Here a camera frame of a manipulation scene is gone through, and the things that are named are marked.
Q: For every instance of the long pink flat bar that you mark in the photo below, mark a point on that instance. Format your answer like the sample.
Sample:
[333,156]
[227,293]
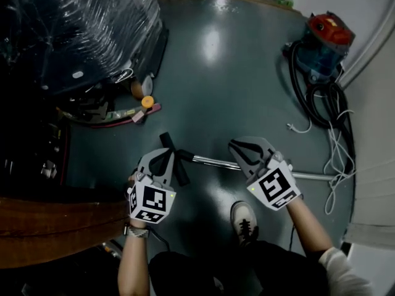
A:
[154,107]

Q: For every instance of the white tape roll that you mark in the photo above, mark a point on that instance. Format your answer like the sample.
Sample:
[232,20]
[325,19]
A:
[147,84]

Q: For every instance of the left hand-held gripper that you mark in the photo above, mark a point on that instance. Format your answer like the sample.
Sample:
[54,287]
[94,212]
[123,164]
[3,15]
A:
[152,199]

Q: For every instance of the silver metal clip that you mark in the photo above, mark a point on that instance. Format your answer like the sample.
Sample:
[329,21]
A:
[122,77]

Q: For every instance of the person's left forearm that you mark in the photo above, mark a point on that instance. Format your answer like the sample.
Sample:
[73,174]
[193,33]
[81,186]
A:
[132,264]

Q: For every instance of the slanted wooden beam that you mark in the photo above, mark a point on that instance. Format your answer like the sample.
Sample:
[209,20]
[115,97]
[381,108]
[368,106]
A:
[61,227]

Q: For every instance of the person's right white shoe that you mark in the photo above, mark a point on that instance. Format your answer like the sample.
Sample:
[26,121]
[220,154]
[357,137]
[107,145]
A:
[243,217]

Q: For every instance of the plastic-wrapped black pallet load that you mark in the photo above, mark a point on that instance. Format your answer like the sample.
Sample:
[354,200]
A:
[77,26]

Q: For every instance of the metal vacuum tube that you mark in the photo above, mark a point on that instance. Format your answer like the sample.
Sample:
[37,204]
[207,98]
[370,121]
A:
[216,162]

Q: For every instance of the person's left hand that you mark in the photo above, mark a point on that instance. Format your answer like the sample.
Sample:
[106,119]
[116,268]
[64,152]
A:
[132,178]

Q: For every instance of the silver wristwatch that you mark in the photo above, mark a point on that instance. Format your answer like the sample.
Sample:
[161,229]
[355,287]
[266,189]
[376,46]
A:
[137,231]

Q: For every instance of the red and blue vacuum cleaner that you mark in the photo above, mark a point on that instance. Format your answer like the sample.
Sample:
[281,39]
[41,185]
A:
[327,51]

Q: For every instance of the brown tape roll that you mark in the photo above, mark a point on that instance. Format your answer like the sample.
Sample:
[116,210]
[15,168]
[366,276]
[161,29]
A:
[136,89]

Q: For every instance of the black vacuum floor nozzle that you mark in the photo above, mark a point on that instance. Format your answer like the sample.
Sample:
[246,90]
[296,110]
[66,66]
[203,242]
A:
[182,174]

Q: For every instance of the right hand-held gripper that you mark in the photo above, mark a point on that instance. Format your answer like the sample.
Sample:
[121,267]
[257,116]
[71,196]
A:
[274,187]

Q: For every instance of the small pink box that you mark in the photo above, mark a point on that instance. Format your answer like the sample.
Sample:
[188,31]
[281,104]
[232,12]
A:
[138,116]

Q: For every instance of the person's right forearm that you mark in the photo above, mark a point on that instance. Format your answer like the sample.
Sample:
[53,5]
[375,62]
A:
[308,230]

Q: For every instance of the orange tape roll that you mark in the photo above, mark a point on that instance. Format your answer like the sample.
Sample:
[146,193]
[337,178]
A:
[147,101]

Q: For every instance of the black metal tool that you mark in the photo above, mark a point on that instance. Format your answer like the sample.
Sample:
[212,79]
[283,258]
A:
[98,113]

